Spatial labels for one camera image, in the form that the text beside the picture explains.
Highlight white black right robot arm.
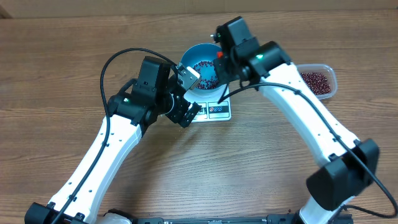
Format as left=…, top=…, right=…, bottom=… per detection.
left=212, top=17, right=379, bottom=223

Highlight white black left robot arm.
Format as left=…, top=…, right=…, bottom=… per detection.
left=24, top=56, right=201, bottom=223

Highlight red beans in bowl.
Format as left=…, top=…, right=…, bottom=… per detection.
left=193, top=60, right=219, bottom=90

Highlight blue metal bowl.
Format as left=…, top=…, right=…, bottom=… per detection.
left=180, top=43, right=227, bottom=96

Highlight clear plastic container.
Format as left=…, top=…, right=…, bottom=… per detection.
left=297, top=63, right=338, bottom=100

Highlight red beans in container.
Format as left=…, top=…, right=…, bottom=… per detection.
left=300, top=72, right=331, bottom=95

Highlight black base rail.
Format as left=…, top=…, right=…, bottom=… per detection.
left=77, top=203, right=354, bottom=224

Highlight white digital kitchen scale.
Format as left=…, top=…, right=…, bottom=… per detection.
left=184, top=78, right=232, bottom=123

